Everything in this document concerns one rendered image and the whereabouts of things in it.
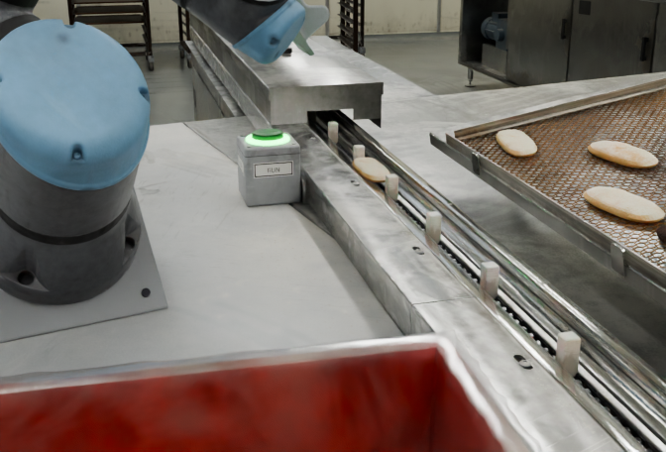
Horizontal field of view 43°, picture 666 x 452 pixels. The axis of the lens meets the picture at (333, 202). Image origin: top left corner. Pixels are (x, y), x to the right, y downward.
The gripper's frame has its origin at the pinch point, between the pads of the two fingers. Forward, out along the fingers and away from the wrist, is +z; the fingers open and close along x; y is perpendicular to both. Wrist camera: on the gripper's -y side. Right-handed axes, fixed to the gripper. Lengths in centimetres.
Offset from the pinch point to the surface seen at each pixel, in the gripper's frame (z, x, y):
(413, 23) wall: 608, 380, 18
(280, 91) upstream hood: 12.7, -2.1, -7.6
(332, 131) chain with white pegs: 16.3, -10.1, -3.2
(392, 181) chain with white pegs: -2.1, -29.9, 4.1
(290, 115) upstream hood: 15.6, -4.9, -8.1
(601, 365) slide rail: -28, -62, 16
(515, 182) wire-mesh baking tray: -7.5, -38.5, 16.7
